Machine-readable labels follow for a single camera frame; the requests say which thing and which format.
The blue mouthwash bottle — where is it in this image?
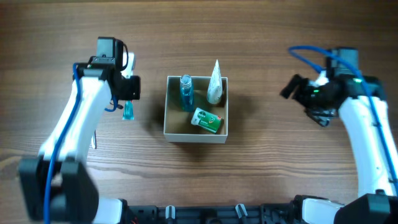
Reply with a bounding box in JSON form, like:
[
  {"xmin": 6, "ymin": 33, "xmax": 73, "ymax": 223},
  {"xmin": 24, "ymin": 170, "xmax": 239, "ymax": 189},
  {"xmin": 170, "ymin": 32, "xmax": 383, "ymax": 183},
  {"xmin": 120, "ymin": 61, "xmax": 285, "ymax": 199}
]
[{"xmin": 180, "ymin": 75, "xmax": 194, "ymax": 112}]

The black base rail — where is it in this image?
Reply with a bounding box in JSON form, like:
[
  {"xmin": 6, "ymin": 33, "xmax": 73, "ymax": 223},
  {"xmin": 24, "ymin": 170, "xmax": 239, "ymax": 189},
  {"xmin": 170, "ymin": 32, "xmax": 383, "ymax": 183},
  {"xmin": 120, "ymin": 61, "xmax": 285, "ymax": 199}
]
[{"xmin": 121, "ymin": 203, "xmax": 304, "ymax": 224}]

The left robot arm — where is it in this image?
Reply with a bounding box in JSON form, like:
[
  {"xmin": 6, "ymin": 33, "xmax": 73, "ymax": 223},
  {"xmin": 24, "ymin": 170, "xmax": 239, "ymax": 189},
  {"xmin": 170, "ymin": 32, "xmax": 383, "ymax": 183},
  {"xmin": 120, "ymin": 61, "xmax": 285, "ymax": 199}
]
[{"xmin": 18, "ymin": 37, "xmax": 141, "ymax": 223}]

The white lotion tube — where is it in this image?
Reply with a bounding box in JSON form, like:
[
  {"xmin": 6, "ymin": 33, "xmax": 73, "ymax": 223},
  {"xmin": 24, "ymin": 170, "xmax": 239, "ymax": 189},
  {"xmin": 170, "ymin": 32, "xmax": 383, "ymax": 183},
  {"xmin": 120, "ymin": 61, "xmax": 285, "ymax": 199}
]
[{"xmin": 206, "ymin": 60, "xmax": 223, "ymax": 105}]

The red teal toothpaste tube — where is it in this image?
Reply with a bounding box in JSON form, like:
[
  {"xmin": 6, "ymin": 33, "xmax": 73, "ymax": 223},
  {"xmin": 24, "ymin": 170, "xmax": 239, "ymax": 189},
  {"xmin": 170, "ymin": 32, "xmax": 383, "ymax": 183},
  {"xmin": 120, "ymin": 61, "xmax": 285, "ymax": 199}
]
[{"xmin": 123, "ymin": 101, "xmax": 134, "ymax": 120}]

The green white soap box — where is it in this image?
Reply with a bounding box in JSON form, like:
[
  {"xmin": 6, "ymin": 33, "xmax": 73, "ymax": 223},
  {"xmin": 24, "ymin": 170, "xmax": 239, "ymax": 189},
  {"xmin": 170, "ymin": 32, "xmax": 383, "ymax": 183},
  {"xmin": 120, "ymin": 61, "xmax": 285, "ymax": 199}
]
[{"xmin": 191, "ymin": 108, "xmax": 222, "ymax": 134}]

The blue white toothbrush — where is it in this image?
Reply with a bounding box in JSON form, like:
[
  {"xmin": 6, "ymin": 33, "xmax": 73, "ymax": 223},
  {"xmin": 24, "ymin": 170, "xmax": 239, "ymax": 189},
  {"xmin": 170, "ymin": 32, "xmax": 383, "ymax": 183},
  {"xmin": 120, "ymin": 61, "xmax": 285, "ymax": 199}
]
[{"xmin": 91, "ymin": 132, "xmax": 97, "ymax": 149}]

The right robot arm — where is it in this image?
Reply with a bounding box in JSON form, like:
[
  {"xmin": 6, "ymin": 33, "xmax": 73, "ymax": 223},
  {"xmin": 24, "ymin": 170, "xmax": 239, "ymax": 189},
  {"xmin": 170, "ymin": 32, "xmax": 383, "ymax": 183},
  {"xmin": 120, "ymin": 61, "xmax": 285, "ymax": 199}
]
[{"xmin": 280, "ymin": 45, "xmax": 397, "ymax": 223}]

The white cardboard box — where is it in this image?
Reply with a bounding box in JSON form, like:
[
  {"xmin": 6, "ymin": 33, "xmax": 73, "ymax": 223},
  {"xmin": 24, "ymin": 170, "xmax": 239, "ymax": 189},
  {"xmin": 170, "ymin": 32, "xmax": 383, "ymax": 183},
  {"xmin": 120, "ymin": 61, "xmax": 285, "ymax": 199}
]
[{"xmin": 164, "ymin": 76, "xmax": 229, "ymax": 144}]

